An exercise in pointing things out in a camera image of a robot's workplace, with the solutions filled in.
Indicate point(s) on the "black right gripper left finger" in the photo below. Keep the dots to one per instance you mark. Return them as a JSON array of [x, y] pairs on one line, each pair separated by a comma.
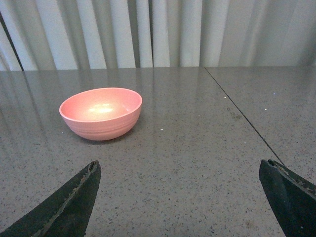
[[66, 212]]

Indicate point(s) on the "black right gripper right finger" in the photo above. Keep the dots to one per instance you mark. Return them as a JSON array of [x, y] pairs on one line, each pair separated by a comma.
[[291, 198]]

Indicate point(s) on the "pink plastic bowl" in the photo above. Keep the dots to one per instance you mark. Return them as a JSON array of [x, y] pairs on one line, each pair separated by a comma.
[[103, 113]]

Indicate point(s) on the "white pleated curtain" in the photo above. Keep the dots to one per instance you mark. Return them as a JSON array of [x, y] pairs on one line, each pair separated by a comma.
[[103, 34]]

